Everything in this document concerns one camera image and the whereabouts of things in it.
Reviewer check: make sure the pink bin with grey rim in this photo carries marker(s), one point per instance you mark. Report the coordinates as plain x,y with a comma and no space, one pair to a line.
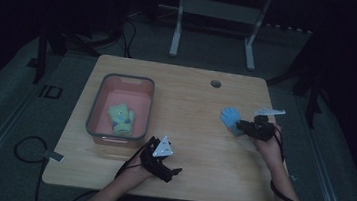
133,92

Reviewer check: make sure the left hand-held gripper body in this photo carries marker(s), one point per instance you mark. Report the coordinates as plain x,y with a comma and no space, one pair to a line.
156,165

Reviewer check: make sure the person's right hand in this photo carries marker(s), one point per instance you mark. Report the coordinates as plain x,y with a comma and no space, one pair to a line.
270,150

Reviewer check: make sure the white desk frame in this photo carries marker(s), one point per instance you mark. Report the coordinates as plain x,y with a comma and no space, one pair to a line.
216,10

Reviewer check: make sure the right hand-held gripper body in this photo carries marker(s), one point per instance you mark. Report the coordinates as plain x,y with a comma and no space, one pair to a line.
262,131

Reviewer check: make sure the black metal stand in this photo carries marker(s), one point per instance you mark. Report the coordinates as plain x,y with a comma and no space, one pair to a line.
41,56

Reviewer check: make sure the blue glove with face print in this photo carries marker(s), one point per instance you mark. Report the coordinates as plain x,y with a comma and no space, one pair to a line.
230,116

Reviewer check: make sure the person's left hand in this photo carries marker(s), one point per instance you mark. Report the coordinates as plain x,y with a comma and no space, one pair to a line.
137,173

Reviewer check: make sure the black chair base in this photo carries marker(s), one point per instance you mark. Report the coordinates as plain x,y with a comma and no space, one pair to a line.
314,94

